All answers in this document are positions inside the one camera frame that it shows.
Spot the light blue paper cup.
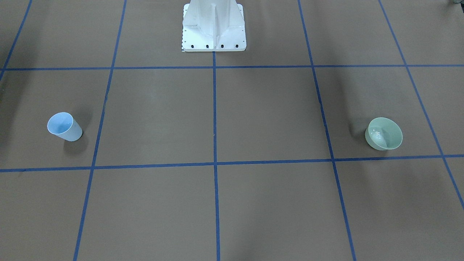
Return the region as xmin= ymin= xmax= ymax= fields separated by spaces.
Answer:
xmin=47 ymin=112 xmax=83 ymax=142

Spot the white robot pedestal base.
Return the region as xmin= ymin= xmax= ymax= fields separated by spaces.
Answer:
xmin=181 ymin=0 xmax=247 ymax=52

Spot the light green bowl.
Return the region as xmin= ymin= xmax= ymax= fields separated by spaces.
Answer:
xmin=365 ymin=117 xmax=403 ymax=151

